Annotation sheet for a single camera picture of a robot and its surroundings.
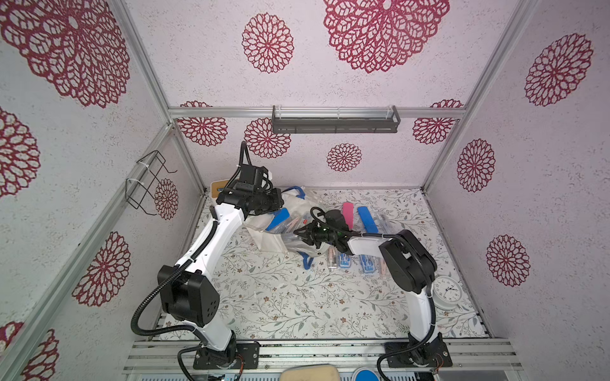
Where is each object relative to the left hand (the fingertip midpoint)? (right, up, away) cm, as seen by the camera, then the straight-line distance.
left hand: (283, 202), depth 82 cm
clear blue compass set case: (+24, -23, +12) cm, 35 cm away
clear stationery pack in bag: (-1, -8, +21) cm, 22 cm away
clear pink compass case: (+19, -22, +13) cm, 31 cm away
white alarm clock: (+58, -32, +1) cm, 66 cm away
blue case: (+37, -7, +28) cm, 47 cm away
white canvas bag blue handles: (+4, +1, -1) cm, 4 cm away
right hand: (+3, -10, +9) cm, 14 cm away
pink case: (+28, -5, +30) cm, 41 cm away
